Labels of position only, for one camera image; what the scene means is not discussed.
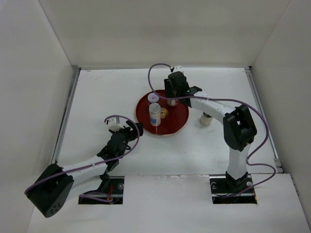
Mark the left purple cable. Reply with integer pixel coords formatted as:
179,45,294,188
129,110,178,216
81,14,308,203
24,114,141,203

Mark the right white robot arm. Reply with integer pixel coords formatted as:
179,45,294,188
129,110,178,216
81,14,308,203
164,71,257,192

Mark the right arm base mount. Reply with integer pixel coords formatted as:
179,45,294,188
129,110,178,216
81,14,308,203
209,175,257,204

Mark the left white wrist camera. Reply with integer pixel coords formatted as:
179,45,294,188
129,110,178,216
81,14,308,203
104,116,124,132

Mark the silver-lid shaker blue label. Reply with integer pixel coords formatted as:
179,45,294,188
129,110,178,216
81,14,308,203
149,103,161,127

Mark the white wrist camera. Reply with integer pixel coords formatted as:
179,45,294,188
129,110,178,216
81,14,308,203
104,116,124,132
170,65,184,73

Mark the purple cable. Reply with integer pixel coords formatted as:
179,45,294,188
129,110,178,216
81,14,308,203
24,114,141,203
148,62,277,199

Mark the brown spice bottle black cap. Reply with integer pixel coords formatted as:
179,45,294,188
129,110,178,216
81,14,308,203
167,100,178,107

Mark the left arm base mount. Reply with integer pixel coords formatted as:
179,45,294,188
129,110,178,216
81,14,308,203
78,176,125,205

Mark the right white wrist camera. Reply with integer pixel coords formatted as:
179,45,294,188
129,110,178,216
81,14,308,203
170,65,184,73

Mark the white spice bottle black cap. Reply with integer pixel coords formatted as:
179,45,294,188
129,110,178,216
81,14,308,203
199,112,213,126

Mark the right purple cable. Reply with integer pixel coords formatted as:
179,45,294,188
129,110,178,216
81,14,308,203
148,62,277,199

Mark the round red lacquer tray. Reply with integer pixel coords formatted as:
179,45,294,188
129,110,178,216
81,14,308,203
136,92,189,135

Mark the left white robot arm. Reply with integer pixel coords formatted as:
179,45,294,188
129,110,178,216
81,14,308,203
24,117,143,218

